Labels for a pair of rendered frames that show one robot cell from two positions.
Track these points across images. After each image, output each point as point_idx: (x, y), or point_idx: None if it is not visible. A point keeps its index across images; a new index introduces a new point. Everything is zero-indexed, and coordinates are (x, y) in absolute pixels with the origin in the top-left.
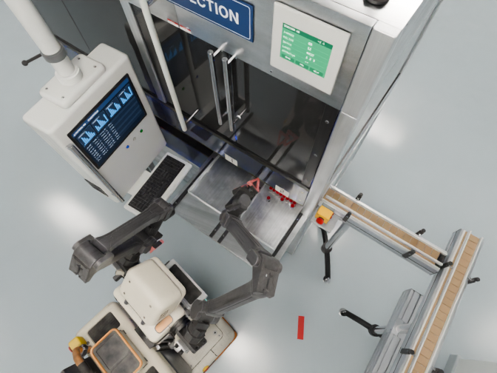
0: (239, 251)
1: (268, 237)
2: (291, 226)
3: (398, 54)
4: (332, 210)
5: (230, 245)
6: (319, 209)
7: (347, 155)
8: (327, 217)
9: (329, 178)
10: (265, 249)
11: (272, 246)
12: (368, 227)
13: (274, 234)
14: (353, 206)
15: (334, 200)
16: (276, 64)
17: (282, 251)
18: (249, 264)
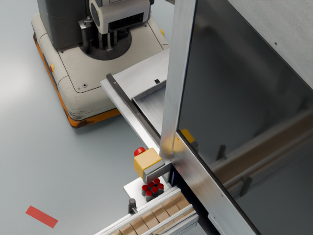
0: (148, 63)
1: (153, 101)
2: (154, 132)
3: (261, 1)
4: (146, 169)
5: (162, 56)
6: (155, 152)
7: (227, 217)
8: (137, 156)
9: (169, 89)
10: (139, 92)
11: (135, 95)
12: (100, 234)
13: (154, 110)
14: (145, 231)
15: (165, 196)
16: None
17: (125, 112)
18: (126, 68)
